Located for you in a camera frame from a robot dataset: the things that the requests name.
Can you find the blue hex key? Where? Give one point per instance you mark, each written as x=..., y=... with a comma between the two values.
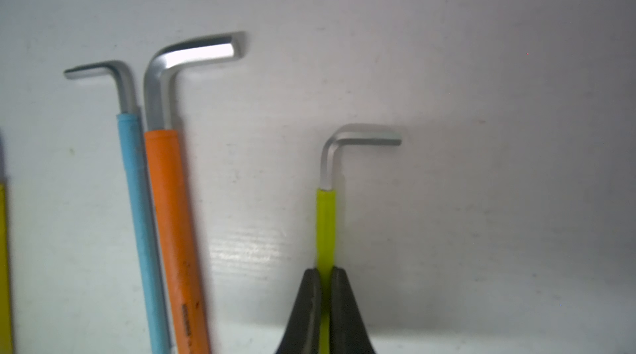
x=134, y=159

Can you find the lime green hex key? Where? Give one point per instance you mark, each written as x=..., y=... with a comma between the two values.
x=326, y=210

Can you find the yellow hex key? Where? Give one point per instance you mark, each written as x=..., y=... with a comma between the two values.
x=6, y=315

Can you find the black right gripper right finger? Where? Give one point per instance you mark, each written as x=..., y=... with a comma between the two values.
x=348, y=333

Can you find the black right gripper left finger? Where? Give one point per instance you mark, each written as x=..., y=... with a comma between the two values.
x=302, y=333

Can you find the orange hex key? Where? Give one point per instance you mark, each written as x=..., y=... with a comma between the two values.
x=169, y=185

